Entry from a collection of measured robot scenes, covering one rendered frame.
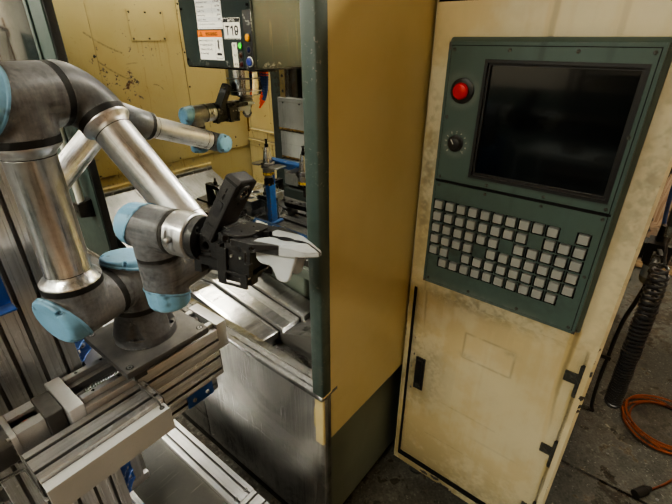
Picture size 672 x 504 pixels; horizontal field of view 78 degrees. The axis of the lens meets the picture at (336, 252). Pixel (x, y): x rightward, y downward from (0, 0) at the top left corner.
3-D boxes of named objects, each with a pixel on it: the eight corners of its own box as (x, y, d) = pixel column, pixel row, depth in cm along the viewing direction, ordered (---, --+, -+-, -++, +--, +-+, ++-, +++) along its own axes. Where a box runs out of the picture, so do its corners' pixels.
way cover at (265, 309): (267, 363, 158) (264, 329, 150) (144, 284, 208) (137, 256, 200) (319, 325, 178) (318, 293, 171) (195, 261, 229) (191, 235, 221)
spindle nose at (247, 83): (270, 93, 193) (268, 65, 187) (241, 97, 182) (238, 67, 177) (249, 91, 202) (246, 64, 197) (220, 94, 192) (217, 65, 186)
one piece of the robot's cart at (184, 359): (94, 430, 97) (83, 402, 93) (69, 402, 104) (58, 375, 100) (229, 343, 125) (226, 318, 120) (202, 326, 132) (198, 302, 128)
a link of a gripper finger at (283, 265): (318, 284, 60) (263, 271, 63) (320, 245, 57) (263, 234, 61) (308, 293, 57) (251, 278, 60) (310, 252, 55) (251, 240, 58)
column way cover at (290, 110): (341, 200, 235) (341, 104, 211) (282, 183, 261) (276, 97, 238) (346, 197, 238) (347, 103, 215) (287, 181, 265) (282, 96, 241)
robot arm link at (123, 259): (174, 292, 106) (164, 245, 100) (131, 322, 95) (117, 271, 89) (139, 282, 111) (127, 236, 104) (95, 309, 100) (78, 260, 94)
